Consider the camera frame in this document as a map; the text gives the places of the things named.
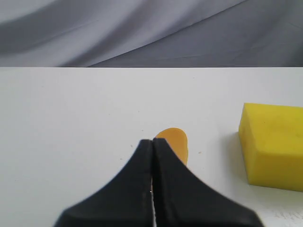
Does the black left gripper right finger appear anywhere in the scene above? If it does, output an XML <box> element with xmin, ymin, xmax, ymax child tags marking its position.
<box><xmin>152</xmin><ymin>139</ymin><xmax>262</xmax><ymax>227</ymax></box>

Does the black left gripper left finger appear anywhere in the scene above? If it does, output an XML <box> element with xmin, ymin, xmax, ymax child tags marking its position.
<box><xmin>55</xmin><ymin>140</ymin><xmax>153</xmax><ymax>227</ymax></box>

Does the yellow sponge block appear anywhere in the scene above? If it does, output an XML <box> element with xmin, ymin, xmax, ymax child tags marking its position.
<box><xmin>239</xmin><ymin>103</ymin><xmax>303</xmax><ymax>192</ymax></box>

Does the orange liquid spill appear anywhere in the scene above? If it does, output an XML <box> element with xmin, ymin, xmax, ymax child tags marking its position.
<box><xmin>155</xmin><ymin>128</ymin><xmax>188</xmax><ymax>166</ymax></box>

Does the grey backdrop cloth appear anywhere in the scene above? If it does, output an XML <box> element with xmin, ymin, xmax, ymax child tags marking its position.
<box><xmin>0</xmin><ymin>0</ymin><xmax>303</xmax><ymax>67</ymax></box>

